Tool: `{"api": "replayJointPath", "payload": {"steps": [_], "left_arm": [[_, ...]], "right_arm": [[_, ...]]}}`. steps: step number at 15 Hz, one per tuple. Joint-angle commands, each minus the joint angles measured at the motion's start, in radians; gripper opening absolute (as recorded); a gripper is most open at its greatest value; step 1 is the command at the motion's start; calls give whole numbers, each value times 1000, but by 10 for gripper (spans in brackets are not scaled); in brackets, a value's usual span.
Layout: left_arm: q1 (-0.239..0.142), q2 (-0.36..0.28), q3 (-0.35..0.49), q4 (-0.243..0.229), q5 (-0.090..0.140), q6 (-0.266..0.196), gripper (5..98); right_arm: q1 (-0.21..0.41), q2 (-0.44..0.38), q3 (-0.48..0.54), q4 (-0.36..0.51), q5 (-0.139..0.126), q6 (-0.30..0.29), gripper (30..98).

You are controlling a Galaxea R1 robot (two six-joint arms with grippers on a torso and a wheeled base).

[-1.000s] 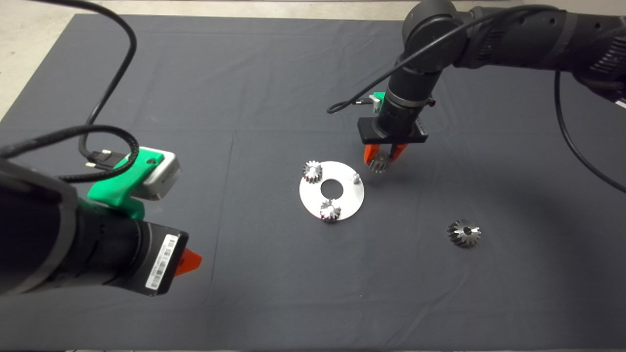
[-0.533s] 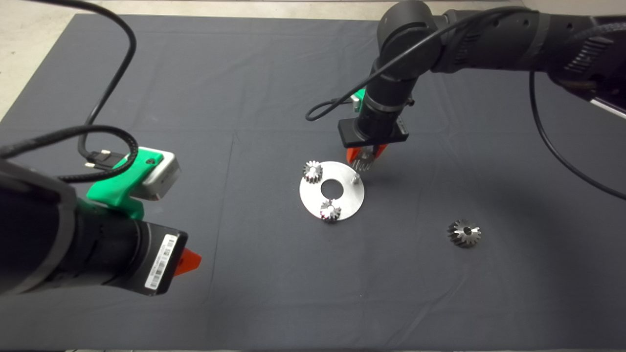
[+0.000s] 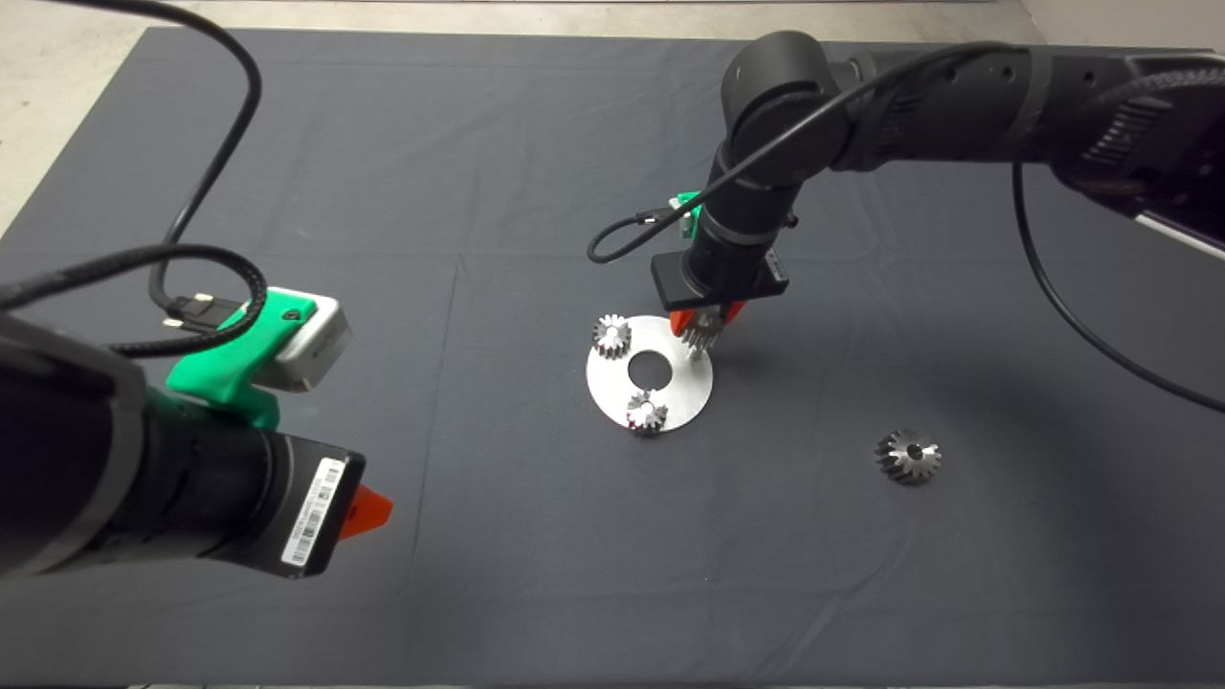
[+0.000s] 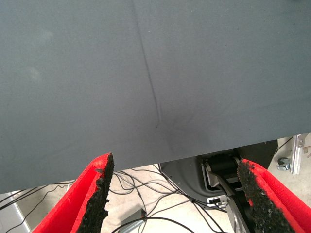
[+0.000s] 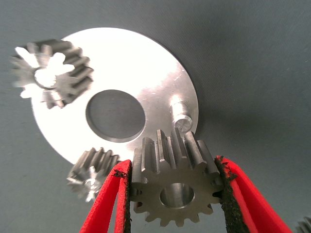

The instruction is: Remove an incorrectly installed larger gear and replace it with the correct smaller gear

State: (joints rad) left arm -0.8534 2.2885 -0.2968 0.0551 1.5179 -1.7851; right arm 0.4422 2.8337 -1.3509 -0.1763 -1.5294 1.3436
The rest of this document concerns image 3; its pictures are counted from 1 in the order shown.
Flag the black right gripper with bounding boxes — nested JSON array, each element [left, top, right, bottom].
[[651, 251, 791, 338]]

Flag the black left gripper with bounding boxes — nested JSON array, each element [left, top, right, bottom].
[[241, 431, 394, 581]]

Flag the small steel gear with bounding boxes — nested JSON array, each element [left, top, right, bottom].
[[684, 311, 724, 363], [625, 389, 668, 436], [591, 315, 631, 360]]

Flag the larger steel gear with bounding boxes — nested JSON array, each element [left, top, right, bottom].
[[874, 428, 943, 486]]

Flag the round metal plate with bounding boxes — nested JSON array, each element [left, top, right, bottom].
[[585, 315, 715, 433]]

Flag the dark table cloth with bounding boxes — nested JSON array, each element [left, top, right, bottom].
[[0, 27, 1225, 686]]

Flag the green right camera mount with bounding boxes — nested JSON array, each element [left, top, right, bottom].
[[668, 191, 704, 240]]

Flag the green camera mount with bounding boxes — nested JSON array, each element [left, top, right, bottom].
[[166, 285, 317, 430], [668, 191, 704, 240]]

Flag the silver left camera box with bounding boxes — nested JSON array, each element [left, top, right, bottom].
[[271, 294, 351, 391]]

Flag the green left camera mount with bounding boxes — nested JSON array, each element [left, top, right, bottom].
[[166, 285, 317, 430]]

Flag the thin black left camera cable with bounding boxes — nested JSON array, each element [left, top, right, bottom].
[[72, 0, 264, 328]]

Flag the thick braided black left cable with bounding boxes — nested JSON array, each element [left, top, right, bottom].
[[0, 244, 269, 360]]

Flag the thick braided black cable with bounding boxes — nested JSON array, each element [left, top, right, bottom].
[[0, 244, 269, 360], [1072, 62, 1225, 183]]

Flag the thick braided black right cable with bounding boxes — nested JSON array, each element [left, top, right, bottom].
[[1072, 62, 1225, 183]]

